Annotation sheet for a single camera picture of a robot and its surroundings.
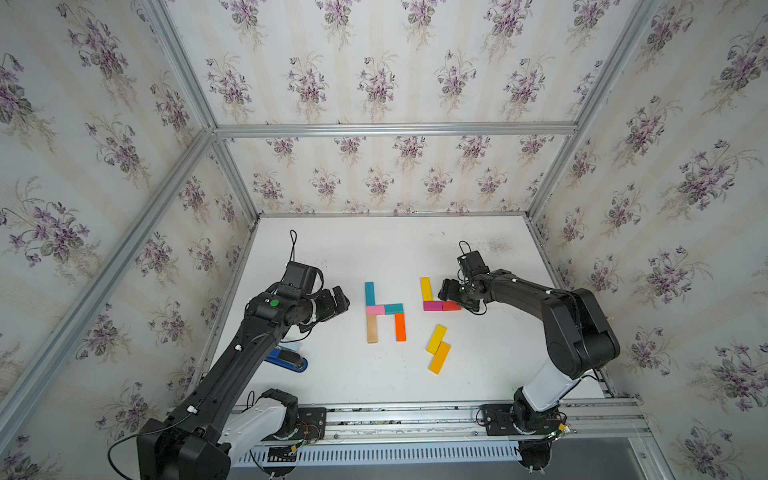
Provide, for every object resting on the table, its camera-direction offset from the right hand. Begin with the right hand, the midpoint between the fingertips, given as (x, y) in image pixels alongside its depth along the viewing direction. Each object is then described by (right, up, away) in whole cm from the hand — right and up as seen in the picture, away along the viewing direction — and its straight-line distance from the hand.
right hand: (453, 298), depth 95 cm
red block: (-3, -1, -9) cm, 9 cm away
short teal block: (-20, -3, -1) cm, 20 cm away
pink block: (-25, -4, -2) cm, 25 cm away
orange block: (-17, -8, -7) cm, 20 cm away
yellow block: (-8, +2, +3) cm, 9 cm away
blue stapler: (-49, -14, -15) cm, 53 cm away
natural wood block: (-26, -8, -5) cm, 28 cm away
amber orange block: (-6, -15, -11) cm, 20 cm away
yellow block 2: (-7, -11, -6) cm, 15 cm away
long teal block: (-27, +1, +1) cm, 27 cm away
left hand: (-34, 0, -18) cm, 38 cm away
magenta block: (-6, -2, 0) cm, 7 cm away
